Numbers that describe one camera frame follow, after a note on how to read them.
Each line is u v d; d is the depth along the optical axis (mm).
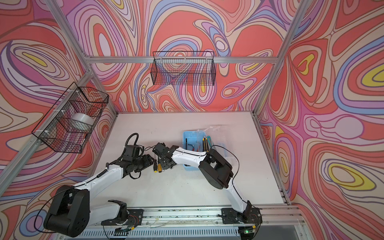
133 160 692
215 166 563
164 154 716
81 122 700
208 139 936
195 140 1013
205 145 908
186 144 1011
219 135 964
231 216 737
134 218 726
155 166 892
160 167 885
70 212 406
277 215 749
